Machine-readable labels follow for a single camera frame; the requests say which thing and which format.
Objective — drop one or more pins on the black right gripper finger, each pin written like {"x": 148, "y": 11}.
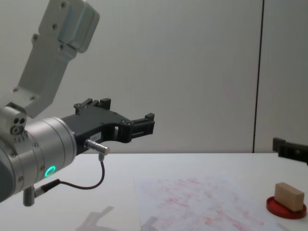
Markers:
{"x": 292, "y": 150}

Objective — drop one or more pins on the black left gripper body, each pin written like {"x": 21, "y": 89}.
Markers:
{"x": 96, "y": 125}

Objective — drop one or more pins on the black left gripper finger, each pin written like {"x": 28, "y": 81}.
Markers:
{"x": 92, "y": 104}
{"x": 142, "y": 126}

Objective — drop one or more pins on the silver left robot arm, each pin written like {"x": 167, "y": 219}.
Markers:
{"x": 41, "y": 144}

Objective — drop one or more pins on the tan wooden block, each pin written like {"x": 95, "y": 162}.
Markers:
{"x": 288, "y": 196}

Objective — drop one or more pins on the red round dish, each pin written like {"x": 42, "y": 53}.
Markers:
{"x": 276, "y": 207}

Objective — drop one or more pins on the white paper sheet red marks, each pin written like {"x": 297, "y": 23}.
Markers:
{"x": 192, "y": 204}

